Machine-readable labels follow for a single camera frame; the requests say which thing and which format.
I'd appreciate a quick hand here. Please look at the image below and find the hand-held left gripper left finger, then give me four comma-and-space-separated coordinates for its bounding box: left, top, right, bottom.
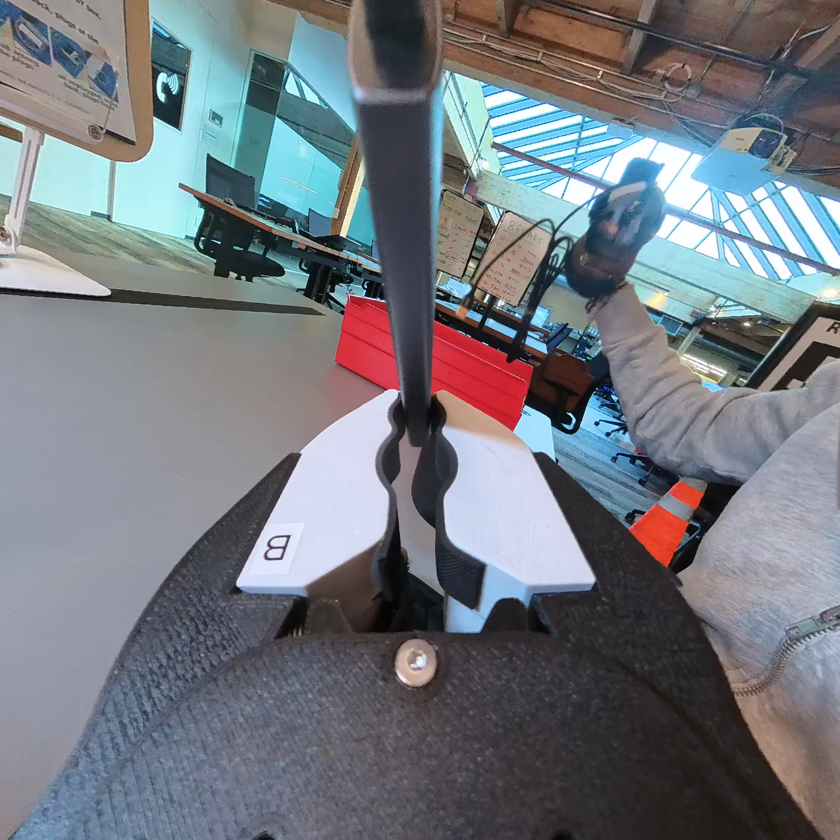
235, 389, 403, 599

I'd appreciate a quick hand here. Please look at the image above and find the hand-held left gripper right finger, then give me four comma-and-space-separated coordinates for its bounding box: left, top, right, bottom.
430, 390, 597, 635

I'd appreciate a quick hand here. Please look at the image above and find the red plastic bin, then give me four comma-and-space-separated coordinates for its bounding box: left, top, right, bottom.
335, 294, 534, 431

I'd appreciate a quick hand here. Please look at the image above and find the grey usb hub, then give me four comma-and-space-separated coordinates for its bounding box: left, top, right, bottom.
346, 0, 454, 595

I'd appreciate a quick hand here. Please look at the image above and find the person's right forearm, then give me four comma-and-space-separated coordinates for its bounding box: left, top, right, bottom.
591, 282, 729, 483

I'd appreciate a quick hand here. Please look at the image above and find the person's right hand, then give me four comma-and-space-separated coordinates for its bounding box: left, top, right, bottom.
564, 220, 643, 301

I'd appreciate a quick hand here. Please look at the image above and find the ceiling projector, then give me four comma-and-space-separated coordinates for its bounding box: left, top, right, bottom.
692, 126, 796, 196

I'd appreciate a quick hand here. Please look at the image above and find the whiteboard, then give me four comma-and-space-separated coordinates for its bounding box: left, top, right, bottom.
438, 189, 485, 280
474, 210, 553, 307

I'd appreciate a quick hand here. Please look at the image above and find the orange traffic cone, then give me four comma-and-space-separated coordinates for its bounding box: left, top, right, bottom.
629, 478, 708, 567

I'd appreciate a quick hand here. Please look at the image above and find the black white tag sign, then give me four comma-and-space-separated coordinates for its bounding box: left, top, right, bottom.
748, 305, 840, 392

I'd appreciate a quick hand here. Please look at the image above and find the black office chair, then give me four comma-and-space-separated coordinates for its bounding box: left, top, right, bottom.
193, 210, 286, 280

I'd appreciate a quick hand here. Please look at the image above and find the wooden office desk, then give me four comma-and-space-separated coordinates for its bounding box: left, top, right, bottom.
178, 182, 382, 309

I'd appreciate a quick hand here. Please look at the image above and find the black computer monitor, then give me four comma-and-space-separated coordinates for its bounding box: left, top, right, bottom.
205, 154, 257, 210

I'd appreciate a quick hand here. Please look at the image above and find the white board stand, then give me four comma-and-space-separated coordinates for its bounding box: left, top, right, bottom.
0, 128, 112, 298

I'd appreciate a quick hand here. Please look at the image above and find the instruction sheet board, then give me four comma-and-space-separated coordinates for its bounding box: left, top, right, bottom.
0, 0, 154, 164

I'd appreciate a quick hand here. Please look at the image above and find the black wall poster white logo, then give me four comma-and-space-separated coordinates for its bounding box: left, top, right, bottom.
151, 23, 193, 131

